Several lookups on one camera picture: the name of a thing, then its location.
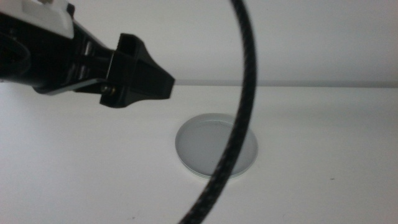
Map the grey shallow bowl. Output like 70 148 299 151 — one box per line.
174 113 259 180

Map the black braided cable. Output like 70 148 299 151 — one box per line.
177 0 258 224

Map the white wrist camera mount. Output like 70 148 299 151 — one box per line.
0 0 75 40

